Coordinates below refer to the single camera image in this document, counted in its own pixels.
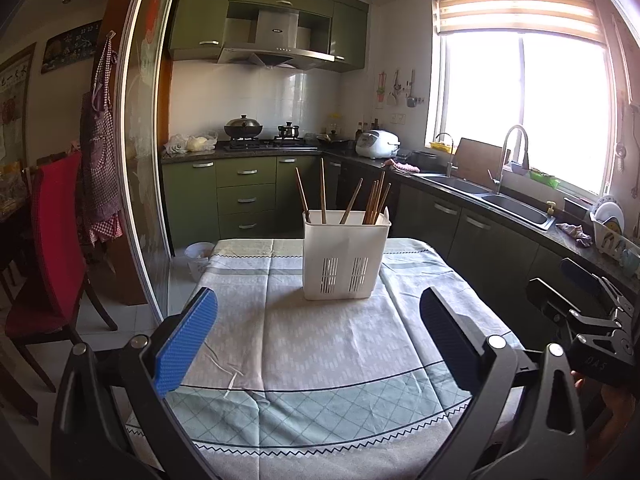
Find green kitchen cabinets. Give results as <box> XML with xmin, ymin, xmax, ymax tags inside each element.
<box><xmin>160</xmin><ymin>0</ymin><xmax>638</xmax><ymax>347</ymax></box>

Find kitchen sink faucet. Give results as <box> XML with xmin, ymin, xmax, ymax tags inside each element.
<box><xmin>487</xmin><ymin>124</ymin><xmax>530</xmax><ymax>194</ymax></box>

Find steel kitchen sink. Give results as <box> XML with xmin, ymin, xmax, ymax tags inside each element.
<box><xmin>418</xmin><ymin>174</ymin><xmax>554</xmax><ymax>231</ymax></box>

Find person's right hand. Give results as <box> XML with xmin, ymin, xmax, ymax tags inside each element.
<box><xmin>572</xmin><ymin>370</ymin><xmax>639</xmax><ymax>479</ymax></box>

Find dish rack with plates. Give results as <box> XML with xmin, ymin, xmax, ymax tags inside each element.
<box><xmin>589</xmin><ymin>195</ymin><xmax>639</xmax><ymax>278</ymax></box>

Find red chair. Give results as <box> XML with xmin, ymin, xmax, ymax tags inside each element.
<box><xmin>4</xmin><ymin>152</ymin><xmax>118</xmax><ymax>392</ymax></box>

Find grey green patterned tablecloth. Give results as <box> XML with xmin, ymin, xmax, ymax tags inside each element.
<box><xmin>166</xmin><ymin>238</ymin><xmax>516</xmax><ymax>479</ymax></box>

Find checkered apron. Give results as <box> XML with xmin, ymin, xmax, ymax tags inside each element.
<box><xmin>80</xmin><ymin>30</ymin><xmax>122</xmax><ymax>244</ymax></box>

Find white plastic utensil basket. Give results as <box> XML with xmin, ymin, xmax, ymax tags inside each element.
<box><xmin>303</xmin><ymin>210</ymin><xmax>392</xmax><ymax>301</ymax></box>

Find wooden cutting board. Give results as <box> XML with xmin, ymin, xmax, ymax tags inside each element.
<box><xmin>452</xmin><ymin>138</ymin><xmax>502</xmax><ymax>188</ymax></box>

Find light wooden chopstick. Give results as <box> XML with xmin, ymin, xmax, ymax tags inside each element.
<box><xmin>340</xmin><ymin>178</ymin><xmax>363</xmax><ymax>225</ymax></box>
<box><xmin>295</xmin><ymin>167</ymin><xmax>311</xmax><ymax>223</ymax></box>
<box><xmin>320</xmin><ymin>157</ymin><xmax>326</xmax><ymax>224</ymax></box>

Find white plastic bag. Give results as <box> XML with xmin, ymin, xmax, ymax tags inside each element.
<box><xmin>164</xmin><ymin>132</ymin><xmax>218</xmax><ymax>156</ymax></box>

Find pink cloth on counter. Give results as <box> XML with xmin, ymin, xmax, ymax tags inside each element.
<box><xmin>383</xmin><ymin>159</ymin><xmax>421</xmax><ymax>174</ymax></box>

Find white rice cooker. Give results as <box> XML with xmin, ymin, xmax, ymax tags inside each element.
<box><xmin>356</xmin><ymin>129</ymin><xmax>400</xmax><ymax>159</ymax></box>

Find black wok with lid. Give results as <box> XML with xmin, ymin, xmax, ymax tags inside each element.
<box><xmin>224</xmin><ymin>114</ymin><xmax>262</xmax><ymax>139</ymax></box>

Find small black pot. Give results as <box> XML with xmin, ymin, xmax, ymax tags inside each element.
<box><xmin>278</xmin><ymin>122</ymin><xmax>299</xmax><ymax>140</ymax></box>

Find glass sliding door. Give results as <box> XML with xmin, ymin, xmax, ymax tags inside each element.
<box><xmin>113</xmin><ymin>0</ymin><xmax>174</xmax><ymax>323</ymax></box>

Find window blind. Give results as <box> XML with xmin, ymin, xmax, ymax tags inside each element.
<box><xmin>433</xmin><ymin>0</ymin><xmax>605</xmax><ymax>44</ymax></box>

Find range hood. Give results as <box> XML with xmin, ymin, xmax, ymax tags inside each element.
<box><xmin>218</xmin><ymin>2</ymin><xmax>335</xmax><ymax>70</ymax></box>

